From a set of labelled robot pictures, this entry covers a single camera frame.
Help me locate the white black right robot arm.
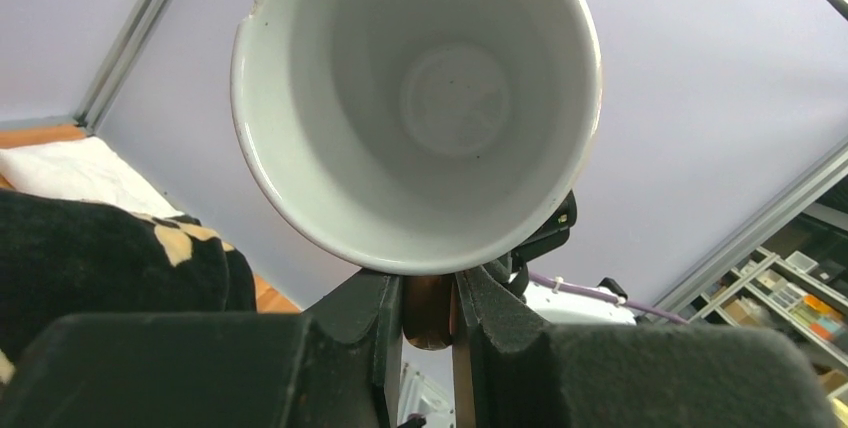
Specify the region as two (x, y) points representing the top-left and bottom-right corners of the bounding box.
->
(482, 192), (637, 326)

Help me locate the background storage shelf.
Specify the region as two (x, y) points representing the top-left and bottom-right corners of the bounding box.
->
(679, 199), (847, 426)

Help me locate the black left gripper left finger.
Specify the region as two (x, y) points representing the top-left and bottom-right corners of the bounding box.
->
(1, 270), (402, 427)

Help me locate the brown pink mug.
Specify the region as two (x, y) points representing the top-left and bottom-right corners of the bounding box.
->
(230, 0), (603, 350)

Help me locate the white folded cloth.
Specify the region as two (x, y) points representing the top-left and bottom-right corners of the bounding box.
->
(1, 137), (183, 218)

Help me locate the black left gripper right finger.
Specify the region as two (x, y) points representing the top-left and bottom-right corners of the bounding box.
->
(453, 268), (838, 427)

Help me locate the black floral plush blanket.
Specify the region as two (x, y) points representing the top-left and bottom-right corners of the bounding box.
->
(1, 189), (257, 385)

